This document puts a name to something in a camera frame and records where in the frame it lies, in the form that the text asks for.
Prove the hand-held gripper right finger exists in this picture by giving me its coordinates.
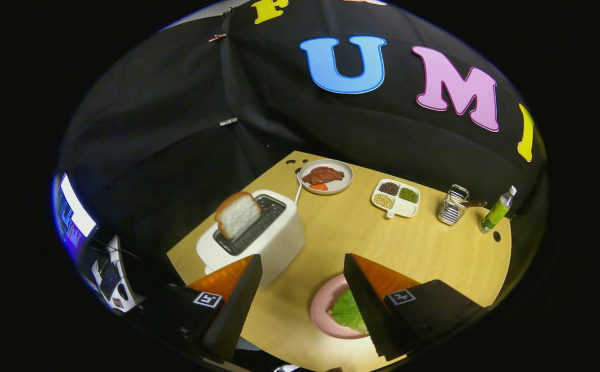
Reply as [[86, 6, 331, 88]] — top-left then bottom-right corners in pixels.
[[342, 252, 486, 361]]

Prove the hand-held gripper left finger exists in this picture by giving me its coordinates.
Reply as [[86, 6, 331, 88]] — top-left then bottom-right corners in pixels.
[[134, 253, 263, 362]]

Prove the green lettuce leaf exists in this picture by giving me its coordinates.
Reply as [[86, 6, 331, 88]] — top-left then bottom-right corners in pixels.
[[331, 288, 368, 334]]

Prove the thick white bread slice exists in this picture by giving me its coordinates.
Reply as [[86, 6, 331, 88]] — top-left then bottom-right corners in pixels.
[[214, 191, 263, 242]]

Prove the pink round plate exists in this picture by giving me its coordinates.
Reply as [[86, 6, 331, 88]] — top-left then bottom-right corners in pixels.
[[310, 273, 370, 340]]

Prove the white toaster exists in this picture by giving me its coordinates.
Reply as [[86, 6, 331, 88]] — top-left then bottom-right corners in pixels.
[[195, 189, 306, 289]]

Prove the white divided dish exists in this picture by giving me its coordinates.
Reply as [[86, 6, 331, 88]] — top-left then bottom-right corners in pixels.
[[371, 178, 421, 219]]

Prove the black keyboard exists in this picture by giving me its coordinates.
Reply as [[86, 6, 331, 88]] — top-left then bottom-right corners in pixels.
[[98, 261, 122, 300]]

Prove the grey round plate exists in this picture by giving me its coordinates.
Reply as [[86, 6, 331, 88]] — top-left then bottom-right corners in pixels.
[[298, 159, 354, 195]]

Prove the brown steak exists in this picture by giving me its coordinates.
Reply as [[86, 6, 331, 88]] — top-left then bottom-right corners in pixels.
[[302, 166, 345, 185]]

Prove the green drink bottle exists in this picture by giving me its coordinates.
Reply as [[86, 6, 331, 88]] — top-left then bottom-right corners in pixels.
[[479, 185, 517, 234]]

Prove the black backdrop cloth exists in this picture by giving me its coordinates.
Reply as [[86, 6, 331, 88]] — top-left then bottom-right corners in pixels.
[[54, 0, 548, 269]]

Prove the computer monitor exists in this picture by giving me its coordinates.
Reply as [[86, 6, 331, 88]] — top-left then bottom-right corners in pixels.
[[52, 173, 97, 261]]

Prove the metal wire holder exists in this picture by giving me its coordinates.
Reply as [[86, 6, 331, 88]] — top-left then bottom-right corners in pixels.
[[437, 184, 470, 226]]

